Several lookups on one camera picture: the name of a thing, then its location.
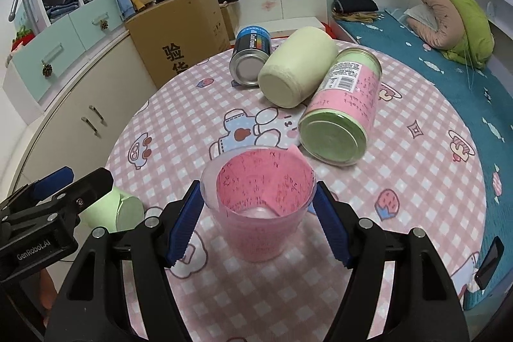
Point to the pink paper-lined plastic cup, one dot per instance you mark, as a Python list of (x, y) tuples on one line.
[(258, 196)]

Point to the teal drawer unit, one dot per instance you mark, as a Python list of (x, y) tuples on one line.
[(51, 56)]

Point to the white pillow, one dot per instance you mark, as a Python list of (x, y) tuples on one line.
[(424, 14)]

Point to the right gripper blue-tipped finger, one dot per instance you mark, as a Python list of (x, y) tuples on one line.
[(52, 183)]

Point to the tall pink green jar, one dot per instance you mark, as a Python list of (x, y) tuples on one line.
[(335, 127)]

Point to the black smartphone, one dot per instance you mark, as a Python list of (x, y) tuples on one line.
[(489, 265)]

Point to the small light green cup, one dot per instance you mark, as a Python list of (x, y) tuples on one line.
[(117, 211)]

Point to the green pink rolled quilt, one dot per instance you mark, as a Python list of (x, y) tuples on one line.
[(462, 33)]

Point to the red storage box white lid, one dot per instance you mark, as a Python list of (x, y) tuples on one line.
[(286, 27)]

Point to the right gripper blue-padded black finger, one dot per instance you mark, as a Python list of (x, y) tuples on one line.
[(424, 305), (91, 305)]

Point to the brown cardboard box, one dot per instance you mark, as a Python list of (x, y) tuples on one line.
[(175, 35)]

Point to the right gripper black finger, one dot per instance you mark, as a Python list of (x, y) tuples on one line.
[(80, 194)]

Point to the blue labelled metal can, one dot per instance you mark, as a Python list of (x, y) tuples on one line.
[(251, 51)]

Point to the dark folded clothes pile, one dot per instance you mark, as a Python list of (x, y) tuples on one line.
[(354, 10)]

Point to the cream yellow cup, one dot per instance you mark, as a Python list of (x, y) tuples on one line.
[(296, 68)]

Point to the cream low cabinet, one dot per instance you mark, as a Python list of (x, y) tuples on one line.
[(82, 125)]

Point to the red strawberry plush toy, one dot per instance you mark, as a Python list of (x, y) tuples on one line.
[(23, 37)]

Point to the teal patterned mattress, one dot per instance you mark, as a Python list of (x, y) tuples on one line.
[(449, 77)]

